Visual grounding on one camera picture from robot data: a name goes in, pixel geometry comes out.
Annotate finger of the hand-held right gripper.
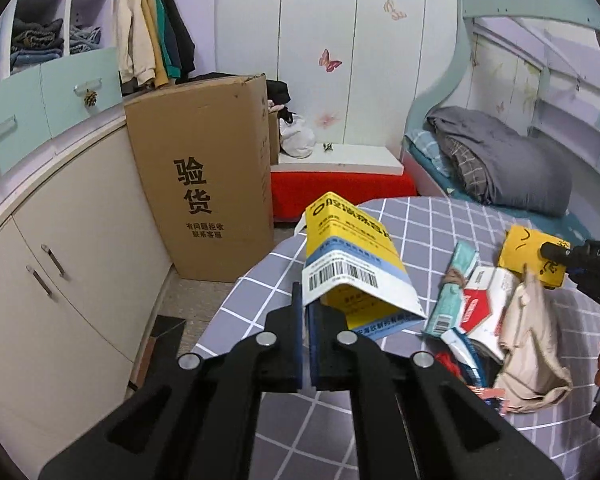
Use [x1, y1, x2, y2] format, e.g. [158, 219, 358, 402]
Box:
[539, 241, 573, 264]

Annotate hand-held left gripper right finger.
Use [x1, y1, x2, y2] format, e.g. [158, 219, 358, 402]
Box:
[309, 304, 565, 480]

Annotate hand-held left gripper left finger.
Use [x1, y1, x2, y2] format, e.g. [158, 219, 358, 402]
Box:
[39, 282, 306, 480]

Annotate yellow paper packet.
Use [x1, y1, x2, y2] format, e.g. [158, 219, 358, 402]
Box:
[497, 225, 571, 288]

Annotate yellow medicine box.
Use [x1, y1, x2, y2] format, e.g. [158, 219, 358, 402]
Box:
[300, 191, 427, 338]

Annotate teal candy print sheet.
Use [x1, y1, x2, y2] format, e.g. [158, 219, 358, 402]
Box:
[445, 180, 600, 246]

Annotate red white box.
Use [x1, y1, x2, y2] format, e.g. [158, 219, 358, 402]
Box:
[457, 266, 518, 361]

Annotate grey duvet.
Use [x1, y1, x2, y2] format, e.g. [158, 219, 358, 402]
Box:
[426, 106, 573, 218]

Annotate beige paper bag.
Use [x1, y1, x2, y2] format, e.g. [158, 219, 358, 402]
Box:
[492, 270, 573, 413]

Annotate red wrapper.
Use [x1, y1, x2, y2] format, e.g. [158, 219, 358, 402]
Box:
[432, 352, 463, 381]

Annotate teal packet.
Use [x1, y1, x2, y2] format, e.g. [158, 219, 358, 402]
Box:
[424, 241, 481, 336]

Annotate grey checked tablecloth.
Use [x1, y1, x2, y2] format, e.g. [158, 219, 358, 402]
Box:
[192, 195, 600, 480]

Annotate blue white wrapper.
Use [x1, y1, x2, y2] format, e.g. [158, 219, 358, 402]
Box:
[440, 327, 486, 386]

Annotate lavender bed shelf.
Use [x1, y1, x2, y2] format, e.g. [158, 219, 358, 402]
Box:
[530, 50, 600, 181]

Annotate red step platform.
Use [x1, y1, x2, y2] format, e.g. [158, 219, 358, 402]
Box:
[270, 142, 420, 221]

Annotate colourful wrapper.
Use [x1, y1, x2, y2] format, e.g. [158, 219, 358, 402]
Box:
[467, 384, 511, 413]

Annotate blue checked pillow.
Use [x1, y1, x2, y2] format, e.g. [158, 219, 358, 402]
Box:
[404, 127, 453, 181]

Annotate white plastic bag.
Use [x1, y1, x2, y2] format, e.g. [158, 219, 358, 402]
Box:
[279, 112, 316, 159]

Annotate white cabinet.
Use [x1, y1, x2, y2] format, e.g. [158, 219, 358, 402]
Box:
[0, 102, 176, 461]

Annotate large cardboard box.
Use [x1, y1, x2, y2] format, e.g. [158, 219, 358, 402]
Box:
[124, 74, 276, 283]

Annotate dark clothes pile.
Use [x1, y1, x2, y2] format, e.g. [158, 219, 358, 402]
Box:
[266, 80, 293, 108]

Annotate mustard garment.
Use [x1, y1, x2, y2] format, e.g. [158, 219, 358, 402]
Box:
[141, 0, 170, 88]

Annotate green garment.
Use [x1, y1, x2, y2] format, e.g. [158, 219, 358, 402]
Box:
[152, 0, 183, 76]

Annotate black jacket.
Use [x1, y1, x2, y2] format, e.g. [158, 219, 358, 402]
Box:
[160, 0, 197, 81]

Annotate white wardrobe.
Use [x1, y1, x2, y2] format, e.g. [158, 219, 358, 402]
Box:
[215, 0, 466, 161]

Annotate cream jacket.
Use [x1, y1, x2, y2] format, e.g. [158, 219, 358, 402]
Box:
[112, 0, 157, 88]

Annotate folded blue clothes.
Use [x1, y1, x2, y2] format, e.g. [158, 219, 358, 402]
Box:
[70, 27, 102, 53]

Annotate mint drawer unit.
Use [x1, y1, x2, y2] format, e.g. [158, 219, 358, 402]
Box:
[0, 47, 123, 171]

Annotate lavender shelf unit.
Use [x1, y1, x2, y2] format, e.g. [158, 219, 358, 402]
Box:
[0, 0, 221, 93]

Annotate folded jeans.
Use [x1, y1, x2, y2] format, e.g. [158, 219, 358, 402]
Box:
[10, 17, 65, 68]

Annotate silver cabinet handle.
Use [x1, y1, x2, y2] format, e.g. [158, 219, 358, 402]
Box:
[41, 244, 67, 277]
[26, 266, 53, 300]

